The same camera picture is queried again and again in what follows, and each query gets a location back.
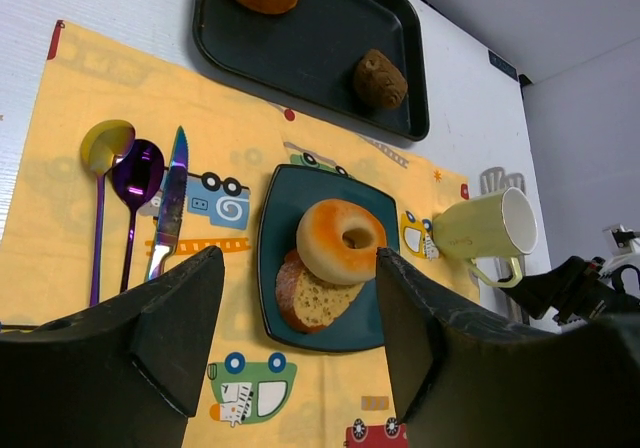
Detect gold bowl long spoon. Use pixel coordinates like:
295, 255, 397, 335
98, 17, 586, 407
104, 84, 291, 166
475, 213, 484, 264
80, 119, 135, 306

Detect black baking tray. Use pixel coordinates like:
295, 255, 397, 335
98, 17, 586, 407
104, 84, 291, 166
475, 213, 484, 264
192, 0, 430, 141

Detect iridescent table knife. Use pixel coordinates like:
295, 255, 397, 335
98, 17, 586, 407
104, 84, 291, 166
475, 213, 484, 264
145, 126, 189, 281

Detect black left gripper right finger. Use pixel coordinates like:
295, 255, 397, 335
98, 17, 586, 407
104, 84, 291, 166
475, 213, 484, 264
376, 249, 639, 447

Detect metal tongs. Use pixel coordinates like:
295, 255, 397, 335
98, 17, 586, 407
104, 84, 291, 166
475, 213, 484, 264
480, 167, 530, 325

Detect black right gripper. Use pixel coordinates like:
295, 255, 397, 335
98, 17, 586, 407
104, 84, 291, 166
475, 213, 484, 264
505, 256, 639, 324

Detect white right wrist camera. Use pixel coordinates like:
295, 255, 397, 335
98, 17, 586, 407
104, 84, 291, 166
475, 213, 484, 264
603, 224, 640, 256

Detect pale yellow mug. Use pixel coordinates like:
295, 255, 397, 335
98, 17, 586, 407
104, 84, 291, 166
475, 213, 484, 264
432, 188, 538, 289

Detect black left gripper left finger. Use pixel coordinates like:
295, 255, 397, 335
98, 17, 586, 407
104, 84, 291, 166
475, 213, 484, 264
1, 247, 225, 447

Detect sliced seeded bread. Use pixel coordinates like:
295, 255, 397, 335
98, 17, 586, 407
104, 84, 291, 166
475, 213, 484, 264
275, 250, 364, 334

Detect orange glazed donut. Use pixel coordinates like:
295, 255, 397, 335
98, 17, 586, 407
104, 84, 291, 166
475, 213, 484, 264
296, 199, 387, 285

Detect right blue corner label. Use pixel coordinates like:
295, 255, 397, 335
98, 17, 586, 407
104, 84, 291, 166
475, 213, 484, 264
488, 50, 519, 81

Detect brown chocolate muffin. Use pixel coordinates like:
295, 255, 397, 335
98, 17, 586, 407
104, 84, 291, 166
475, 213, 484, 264
352, 49, 408, 110

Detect purple iridescent spoon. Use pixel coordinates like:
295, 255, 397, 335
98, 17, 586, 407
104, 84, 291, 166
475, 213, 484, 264
111, 139, 164, 293

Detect yellow vehicle print placemat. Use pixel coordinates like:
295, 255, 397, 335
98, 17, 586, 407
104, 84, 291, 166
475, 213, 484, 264
1, 21, 469, 447

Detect teal square plate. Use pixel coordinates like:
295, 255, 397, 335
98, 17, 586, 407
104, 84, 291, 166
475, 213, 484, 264
257, 164, 399, 353

